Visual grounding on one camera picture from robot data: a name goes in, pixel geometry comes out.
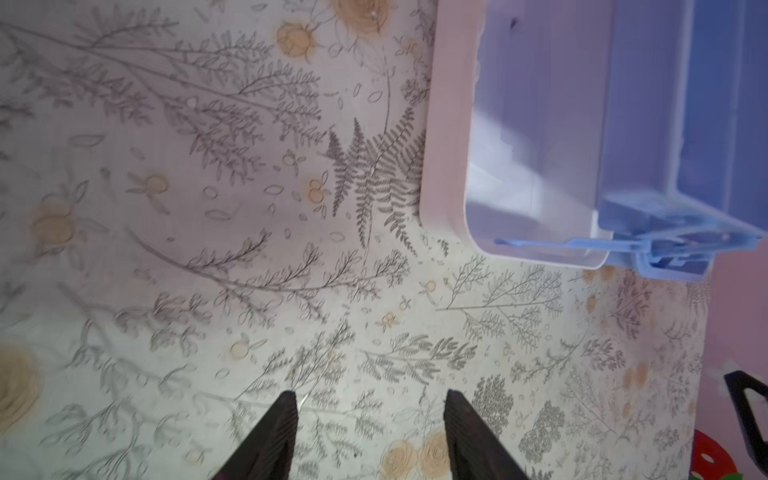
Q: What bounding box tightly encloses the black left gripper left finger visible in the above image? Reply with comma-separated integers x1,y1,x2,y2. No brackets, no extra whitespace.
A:
212,391,299,480

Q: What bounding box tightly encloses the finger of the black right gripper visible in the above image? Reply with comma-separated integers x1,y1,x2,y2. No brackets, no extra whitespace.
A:
724,370,767,474

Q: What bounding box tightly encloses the white lid blue tool box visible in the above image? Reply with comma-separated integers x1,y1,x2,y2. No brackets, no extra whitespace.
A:
420,1,767,282

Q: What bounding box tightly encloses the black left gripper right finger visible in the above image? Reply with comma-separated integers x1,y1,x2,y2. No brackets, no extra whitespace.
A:
443,389,529,480

